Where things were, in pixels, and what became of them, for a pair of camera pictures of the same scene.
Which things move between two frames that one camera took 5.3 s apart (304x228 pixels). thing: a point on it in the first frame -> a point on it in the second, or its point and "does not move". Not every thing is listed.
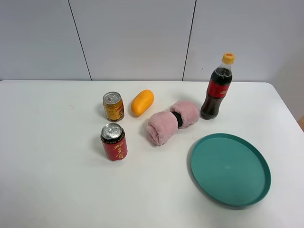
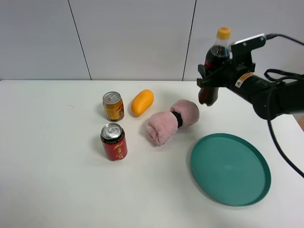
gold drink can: (114, 106) does not move
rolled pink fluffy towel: (163, 126) does not move
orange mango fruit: (143, 100) does not move
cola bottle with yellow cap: (218, 87) -> (219, 54)
